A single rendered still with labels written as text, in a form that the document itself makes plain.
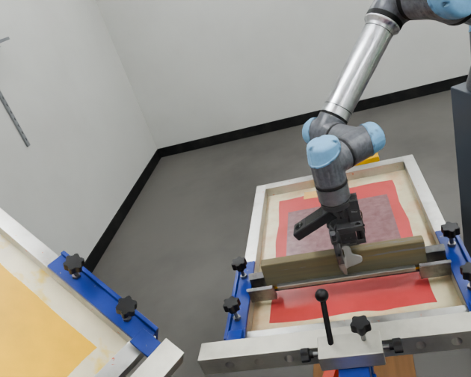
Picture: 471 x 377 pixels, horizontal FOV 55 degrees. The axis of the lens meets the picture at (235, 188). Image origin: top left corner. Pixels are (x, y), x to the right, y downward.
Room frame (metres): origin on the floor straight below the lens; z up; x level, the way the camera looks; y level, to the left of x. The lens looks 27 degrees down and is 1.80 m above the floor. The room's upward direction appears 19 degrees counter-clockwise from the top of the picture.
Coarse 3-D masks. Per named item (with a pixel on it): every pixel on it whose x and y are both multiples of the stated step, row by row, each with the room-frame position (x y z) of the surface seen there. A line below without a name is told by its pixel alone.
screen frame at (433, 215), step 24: (360, 168) 1.45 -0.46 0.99; (384, 168) 1.42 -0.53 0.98; (408, 168) 1.34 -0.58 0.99; (264, 192) 1.51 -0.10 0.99; (288, 192) 1.52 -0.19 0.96; (264, 216) 1.39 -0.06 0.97; (432, 216) 1.05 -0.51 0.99; (456, 288) 0.79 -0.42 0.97; (408, 312) 0.75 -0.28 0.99; (432, 312) 0.72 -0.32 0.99; (456, 312) 0.70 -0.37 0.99
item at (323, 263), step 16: (400, 240) 0.88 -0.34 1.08; (416, 240) 0.86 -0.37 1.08; (288, 256) 0.96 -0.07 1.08; (304, 256) 0.94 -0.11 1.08; (320, 256) 0.92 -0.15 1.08; (368, 256) 0.89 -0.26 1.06; (384, 256) 0.88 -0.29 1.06; (400, 256) 0.87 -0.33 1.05; (416, 256) 0.85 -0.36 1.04; (272, 272) 0.95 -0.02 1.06; (288, 272) 0.94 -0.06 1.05; (304, 272) 0.93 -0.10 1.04; (320, 272) 0.92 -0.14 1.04; (336, 272) 0.91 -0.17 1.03; (352, 272) 0.90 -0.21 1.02
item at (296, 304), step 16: (288, 208) 1.41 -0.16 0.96; (304, 208) 1.37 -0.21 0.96; (288, 224) 1.30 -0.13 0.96; (288, 240) 1.22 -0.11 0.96; (304, 240) 1.19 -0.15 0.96; (320, 240) 1.16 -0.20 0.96; (304, 288) 0.98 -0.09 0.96; (320, 288) 0.96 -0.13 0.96; (336, 288) 0.93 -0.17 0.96; (272, 304) 0.96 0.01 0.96; (288, 304) 0.94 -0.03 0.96; (304, 304) 0.92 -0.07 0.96; (320, 304) 0.90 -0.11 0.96; (336, 304) 0.88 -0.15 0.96; (272, 320) 0.90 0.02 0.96; (288, 320) 0.88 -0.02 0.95; (304, 320) 0.86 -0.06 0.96
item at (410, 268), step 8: (360, 272) 0.89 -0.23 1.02; (368, 272) 0.88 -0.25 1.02; (376, 272) 0.87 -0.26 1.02; (384, 272) 0.86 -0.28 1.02; (392, 272) 0.86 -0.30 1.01; (400, 272) 0.85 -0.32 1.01; (304, 280) 0.93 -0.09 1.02; (312, 280) 0.92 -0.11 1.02; (320, 280) 0.91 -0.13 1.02; (328, 280) 0.90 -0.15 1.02; (336, 280) 0.90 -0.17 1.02; (344, 280) 0.89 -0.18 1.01; (280, 288) 0.94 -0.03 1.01
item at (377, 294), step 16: (352, 192) 1.37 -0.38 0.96; (368, 192) 1.33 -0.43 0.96; (384, 192) 1.30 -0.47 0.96; (368, 208) 1.24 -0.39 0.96; (384, 208) 1.21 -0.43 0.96; (400, 208) 1.18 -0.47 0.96; (368, 224) 1.16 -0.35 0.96; (384, 224) 1.13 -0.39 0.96; (400, 224) 1.10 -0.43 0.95; (368, 240) 1.08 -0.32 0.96; (384, 240) 1.06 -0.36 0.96; (416, 272) 0.89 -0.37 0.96; (352, 288) 0.92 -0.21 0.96; (368, 288) 0.90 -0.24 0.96; (384, 288) 0.88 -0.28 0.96; (400, 288) 0.86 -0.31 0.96; (416, 288) 0.84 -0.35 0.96; (352, 304) 0.86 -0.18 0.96; (368, 304) 0.84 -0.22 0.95; (384, 304) 0.83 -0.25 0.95; (400, 304) 0.81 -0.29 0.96
